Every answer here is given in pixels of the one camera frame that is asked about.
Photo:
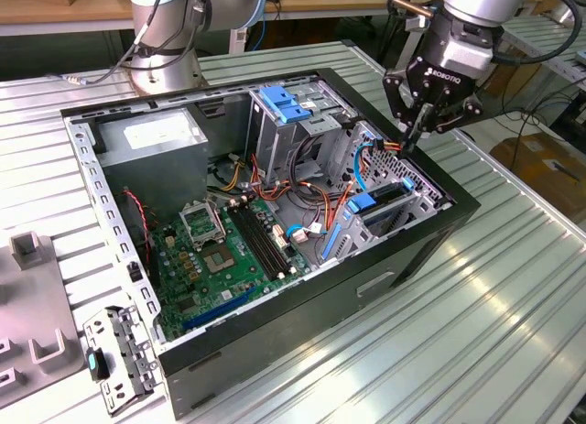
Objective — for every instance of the grey power supply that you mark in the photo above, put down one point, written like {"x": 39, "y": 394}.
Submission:
{"x": 151, "y": 177}

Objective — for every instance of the metal slot cover bracket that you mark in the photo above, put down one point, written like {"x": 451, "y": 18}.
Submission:
{"x": 137, "y": 364}

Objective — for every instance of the blue drive cage latch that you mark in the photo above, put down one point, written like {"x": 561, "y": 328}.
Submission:
{"x": 284, "y": 105}

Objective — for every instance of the metal optical drive cage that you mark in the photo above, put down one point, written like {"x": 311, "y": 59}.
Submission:
{"x": 274, "y": 144}

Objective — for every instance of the green motherboard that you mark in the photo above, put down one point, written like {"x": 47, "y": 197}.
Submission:
{"x": 238, "y": 282}

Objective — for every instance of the metal slat side table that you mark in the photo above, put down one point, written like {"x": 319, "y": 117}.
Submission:
{"x": 522, "y": 37}

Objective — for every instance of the black case side latch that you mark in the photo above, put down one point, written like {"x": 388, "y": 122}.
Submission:
{"x": 134, "y": 273}

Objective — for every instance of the wooden desk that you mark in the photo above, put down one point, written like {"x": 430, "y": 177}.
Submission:
{"x": 320, "y": 0}

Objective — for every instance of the hard disk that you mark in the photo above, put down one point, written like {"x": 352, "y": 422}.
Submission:
{"x": 364, "y": 203}

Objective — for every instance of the brown cardboard box labelled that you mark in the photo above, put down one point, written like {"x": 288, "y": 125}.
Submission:
{"x": 526, "y": 167}

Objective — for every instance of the grey parts rack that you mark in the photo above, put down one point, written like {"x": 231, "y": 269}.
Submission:
{"x": 27, "y": 300}

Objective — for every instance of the black PC case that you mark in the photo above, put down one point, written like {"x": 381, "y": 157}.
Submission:
{"x": 297, "y": 323}

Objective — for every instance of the black RAM slot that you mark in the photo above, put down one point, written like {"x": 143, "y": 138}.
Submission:
{"x": 271, "y": 241}
{"x": 265, "y": 241}
{"x": 258, "y": 241}
{"x": 252, "y": 241}

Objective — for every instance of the brown cardboard boxes stacked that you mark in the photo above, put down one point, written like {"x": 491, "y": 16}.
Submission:
{"x": 508, "y": 83}

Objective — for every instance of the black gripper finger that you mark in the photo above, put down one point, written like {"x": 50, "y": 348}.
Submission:
{"x": 393, "y": 90}
{"x": 467, "y": 112}

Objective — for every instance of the blue expansion slot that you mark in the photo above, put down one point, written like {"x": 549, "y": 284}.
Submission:
{"x": 215, "y": 311}

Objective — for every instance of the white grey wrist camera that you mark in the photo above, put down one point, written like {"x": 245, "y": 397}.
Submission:
{"x": 469, "y": 53}

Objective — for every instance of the metal disk bay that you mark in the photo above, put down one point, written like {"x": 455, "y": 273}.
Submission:
{"x": 426, "y": 204}

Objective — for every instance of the black latch blue tab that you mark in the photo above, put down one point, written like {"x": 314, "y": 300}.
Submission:
{"x": 91, "y": 362}

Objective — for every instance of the CPU socket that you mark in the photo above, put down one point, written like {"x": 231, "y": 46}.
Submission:
{"x": 220, "y": 261}

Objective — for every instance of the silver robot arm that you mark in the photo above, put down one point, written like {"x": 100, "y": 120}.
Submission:
{"x": 160, "y": 62}

